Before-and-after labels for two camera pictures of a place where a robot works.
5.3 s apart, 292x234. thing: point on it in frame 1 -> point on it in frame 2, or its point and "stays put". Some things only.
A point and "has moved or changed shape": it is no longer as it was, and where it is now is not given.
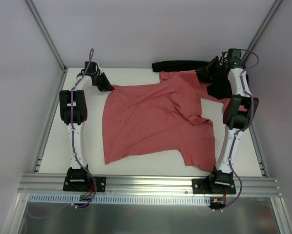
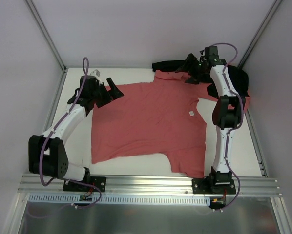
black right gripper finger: [205, 74] -> [191, 62]
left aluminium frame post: [34, 12] stays put
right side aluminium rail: [263, 169] stays put
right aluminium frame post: [272, 12] stays put
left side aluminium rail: [37, 164] stays put
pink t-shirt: [146, 119] has moved or changed shape
